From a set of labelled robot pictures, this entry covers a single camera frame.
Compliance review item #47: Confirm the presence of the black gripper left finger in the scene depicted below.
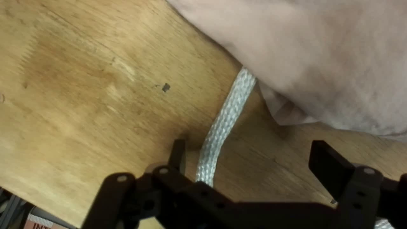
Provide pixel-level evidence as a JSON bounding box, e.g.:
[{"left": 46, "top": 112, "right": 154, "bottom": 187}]
[{"left": 80, "top": 137, "right": 239, "bottom": 229}]

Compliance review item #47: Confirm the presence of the white braided rope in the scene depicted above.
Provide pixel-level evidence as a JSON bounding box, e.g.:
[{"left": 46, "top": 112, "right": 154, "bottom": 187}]
[{"left": 195, "top": 66, "right": 259, "bottom": 188}]

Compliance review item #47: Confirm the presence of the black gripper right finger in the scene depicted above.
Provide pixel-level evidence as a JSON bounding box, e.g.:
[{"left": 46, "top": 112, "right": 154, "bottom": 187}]
[{"left": 307, "top": 138, "right": 407, "bottom": 229}]

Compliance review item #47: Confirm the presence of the cream garment with drawstring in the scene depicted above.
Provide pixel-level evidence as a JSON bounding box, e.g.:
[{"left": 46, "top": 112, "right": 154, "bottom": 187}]
[{"left": 167, "top": 0, "right": 407, "bottom": 144}]

